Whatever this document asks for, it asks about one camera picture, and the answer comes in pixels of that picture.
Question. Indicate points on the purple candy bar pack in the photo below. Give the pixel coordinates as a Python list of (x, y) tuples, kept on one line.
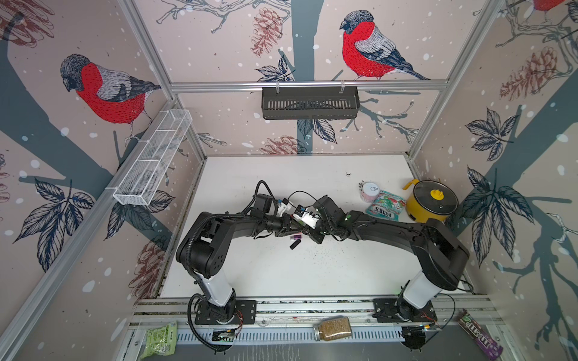
[(490, 347)]

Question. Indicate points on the white wire shelf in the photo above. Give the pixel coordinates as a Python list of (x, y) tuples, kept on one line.
[(147, 172)]

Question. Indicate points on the green snack bag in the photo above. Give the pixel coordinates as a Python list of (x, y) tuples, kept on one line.
[(160, 341)]

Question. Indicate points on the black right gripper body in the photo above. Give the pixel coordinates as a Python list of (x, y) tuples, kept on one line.
[(326, 227)]

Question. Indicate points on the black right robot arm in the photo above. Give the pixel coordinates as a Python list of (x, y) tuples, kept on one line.
[(441, 255)]

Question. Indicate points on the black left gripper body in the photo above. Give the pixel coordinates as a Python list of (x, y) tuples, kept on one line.
[(274, 224)]

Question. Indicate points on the yellow toy pot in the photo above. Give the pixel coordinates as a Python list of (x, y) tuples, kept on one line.
[(430, 200)]

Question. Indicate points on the black wire basket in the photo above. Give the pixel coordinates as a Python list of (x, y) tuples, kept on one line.
[(310, 103)]

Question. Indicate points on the green candy packet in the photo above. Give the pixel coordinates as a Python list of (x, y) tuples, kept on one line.
[(386, 206)]

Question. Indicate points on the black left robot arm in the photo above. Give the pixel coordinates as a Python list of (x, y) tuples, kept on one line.
[(204, 250)]

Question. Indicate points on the black usb drive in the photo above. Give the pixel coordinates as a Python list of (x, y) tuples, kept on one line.
[(295, 244)]

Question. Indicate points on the glass jar with grains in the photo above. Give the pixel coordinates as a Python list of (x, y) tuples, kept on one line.
[(332, 329)]

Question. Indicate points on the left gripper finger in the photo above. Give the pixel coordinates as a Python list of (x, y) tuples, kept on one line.
[(285, 232), (295, 223)]

